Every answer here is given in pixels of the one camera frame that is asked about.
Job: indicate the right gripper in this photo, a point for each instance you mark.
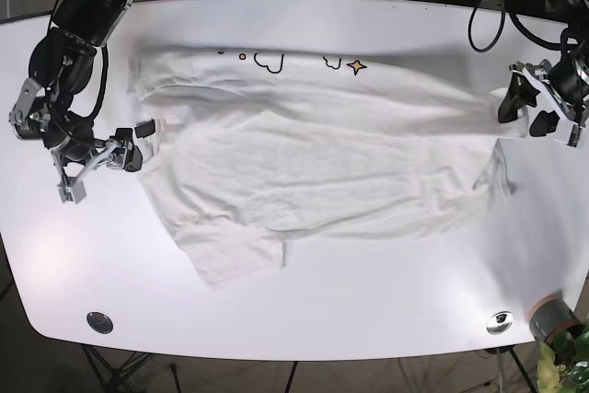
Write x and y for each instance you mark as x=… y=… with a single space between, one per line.
x=70 y=137

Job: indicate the white printed T-shirt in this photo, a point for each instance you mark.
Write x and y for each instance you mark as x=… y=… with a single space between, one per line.
x=252 y=151

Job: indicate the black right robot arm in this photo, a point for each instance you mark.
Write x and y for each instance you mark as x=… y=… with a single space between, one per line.
x=65 y=91

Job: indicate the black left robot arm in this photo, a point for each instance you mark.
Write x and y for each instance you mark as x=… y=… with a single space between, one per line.
x=557 y=93

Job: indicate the green potted plant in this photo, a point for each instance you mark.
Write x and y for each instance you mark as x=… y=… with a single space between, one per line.
x=563 y=364

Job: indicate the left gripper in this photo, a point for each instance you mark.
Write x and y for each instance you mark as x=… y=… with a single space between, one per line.
x=569 y=78

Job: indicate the silver table grommet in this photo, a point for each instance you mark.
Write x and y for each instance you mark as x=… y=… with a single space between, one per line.
x=499 y=322
x=99 y=322

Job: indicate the grey plant pot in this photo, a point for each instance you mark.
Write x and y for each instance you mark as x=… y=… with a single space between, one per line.
x=551 y=315

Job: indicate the left silver table grommet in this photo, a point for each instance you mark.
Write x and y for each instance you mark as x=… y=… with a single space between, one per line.
x=99 y=322

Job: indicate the right silver table grommet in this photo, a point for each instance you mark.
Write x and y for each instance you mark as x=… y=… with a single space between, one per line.
x=499 y=322

